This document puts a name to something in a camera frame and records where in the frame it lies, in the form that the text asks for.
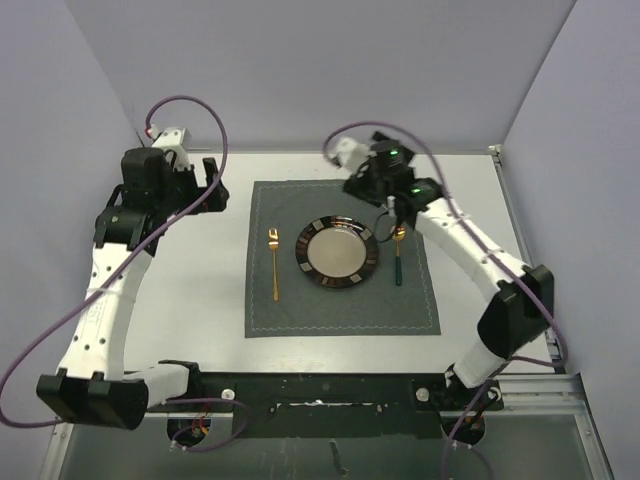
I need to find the gold spoon green handle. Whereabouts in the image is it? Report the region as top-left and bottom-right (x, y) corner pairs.
(392, 226), (406, 286)

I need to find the gold fork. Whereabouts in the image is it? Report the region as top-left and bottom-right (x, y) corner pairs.
(268, 227), (280, 302)

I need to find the dark rimmed dinner plate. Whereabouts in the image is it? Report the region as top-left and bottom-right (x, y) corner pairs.
(295, 216), (380, 289)

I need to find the grey cloth placemat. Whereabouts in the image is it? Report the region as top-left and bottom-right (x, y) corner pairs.
(245, 180), (441, 338)

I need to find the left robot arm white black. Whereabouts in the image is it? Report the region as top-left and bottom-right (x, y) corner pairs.
(36, 147), (229, 430)

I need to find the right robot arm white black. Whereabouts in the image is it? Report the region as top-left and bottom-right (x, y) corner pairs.
(323, 133), (554, 409)

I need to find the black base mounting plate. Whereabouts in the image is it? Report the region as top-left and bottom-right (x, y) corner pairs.
(153, 372), (504, 439)

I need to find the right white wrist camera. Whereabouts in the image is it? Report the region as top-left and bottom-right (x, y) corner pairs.
(323, 137), (371, 174)

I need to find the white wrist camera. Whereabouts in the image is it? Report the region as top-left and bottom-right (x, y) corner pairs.
(323, 137), (371, 174)
(145, 124), (191, 171)

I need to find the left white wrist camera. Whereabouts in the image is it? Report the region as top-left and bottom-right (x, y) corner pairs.
(145, 124), (191, 171)

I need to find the aluminium frame rail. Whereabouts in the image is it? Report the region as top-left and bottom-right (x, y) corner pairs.
(58, 372), (585, 417)

